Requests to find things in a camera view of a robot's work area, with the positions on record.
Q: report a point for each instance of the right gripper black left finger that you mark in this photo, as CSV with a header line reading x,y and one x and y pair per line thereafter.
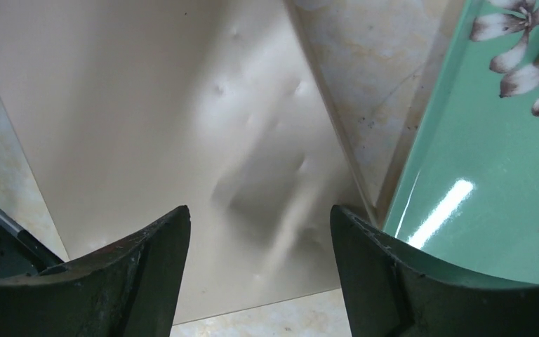
x,y
127,288

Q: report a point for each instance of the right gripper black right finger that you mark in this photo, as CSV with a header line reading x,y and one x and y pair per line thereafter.
x,y
391,288

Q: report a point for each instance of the brown box lid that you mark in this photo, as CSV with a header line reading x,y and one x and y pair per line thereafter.
x,y
127,109

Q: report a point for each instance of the green floral tray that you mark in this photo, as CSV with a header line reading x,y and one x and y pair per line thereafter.
x,y
469,193

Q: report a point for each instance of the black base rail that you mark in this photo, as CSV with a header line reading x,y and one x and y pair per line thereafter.
x,y
20,252

